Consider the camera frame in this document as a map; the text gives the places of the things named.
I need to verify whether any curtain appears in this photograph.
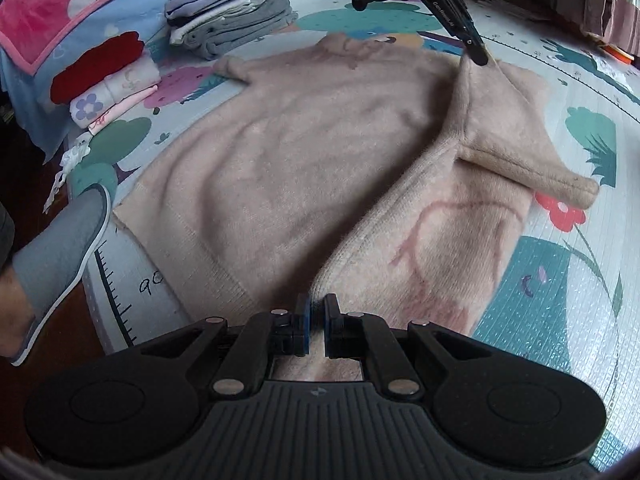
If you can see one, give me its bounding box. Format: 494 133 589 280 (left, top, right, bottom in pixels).
570 0 640 56

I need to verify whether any person's leg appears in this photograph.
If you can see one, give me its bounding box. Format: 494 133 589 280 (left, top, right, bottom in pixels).
0 200 38 358

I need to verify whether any pink blanket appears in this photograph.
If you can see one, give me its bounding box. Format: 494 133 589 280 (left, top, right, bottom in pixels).
0 0 181 73

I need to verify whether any pink folded garment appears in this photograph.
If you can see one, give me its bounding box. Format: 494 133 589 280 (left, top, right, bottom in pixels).
87 84 160 137

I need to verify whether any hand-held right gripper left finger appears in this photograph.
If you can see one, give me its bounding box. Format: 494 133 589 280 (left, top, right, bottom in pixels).
135 294 312 396

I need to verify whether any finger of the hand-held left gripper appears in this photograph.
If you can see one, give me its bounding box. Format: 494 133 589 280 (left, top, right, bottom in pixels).
424 0 490 67

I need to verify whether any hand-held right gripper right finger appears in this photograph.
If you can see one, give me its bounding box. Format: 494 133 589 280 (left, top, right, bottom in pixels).
322 294 496 396

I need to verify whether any red folded garment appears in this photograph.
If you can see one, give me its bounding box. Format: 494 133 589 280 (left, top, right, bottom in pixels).
50 31 146 106

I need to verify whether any beige sweater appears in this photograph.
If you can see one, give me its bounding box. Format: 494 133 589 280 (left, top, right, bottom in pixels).
112 31 601 383

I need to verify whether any printed play mat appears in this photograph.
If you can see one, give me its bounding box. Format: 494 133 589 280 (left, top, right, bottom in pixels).
65 0 640 471

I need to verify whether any orange object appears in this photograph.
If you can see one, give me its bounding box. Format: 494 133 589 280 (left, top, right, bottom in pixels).
602 44 636 65

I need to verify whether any grey slipper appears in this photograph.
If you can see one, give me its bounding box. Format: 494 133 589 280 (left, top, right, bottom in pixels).
10 182 112 367

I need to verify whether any white floral folded garment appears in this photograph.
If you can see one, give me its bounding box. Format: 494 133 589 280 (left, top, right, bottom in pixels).
69 54 162 128

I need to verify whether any grey folded garment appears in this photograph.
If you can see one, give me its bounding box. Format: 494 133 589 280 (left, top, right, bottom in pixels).
192 0 299 62

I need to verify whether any white lace cloth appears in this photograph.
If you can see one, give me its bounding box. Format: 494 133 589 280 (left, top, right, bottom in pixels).
42 132 93 213

